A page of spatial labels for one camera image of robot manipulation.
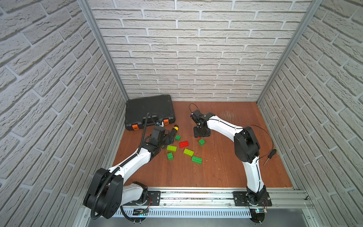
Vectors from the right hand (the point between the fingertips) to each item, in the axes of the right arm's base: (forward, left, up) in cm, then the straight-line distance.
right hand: (201, 134), depth 95 cm
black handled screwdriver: (-17, -43, -4) cm, 46 cm away
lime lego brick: (-11, +10, -2) cm, 15 cm away
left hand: (-2, +22, +8) cm, 24 cm away
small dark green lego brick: (-6, 0, 0) cm, 6 cm away
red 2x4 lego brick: (-5, +12, -2) cm, 14 cm away
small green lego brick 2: (-14, +21, 0) cm, 26 cm away
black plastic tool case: (+22, +41, +2) cm, 47 cm away
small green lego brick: (0, +17, -2) cm, 17 cm away
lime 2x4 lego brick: (-8, +21, -2) cm, 22 cm away
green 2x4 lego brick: (-17, +5, -3) cm, 18 cm away
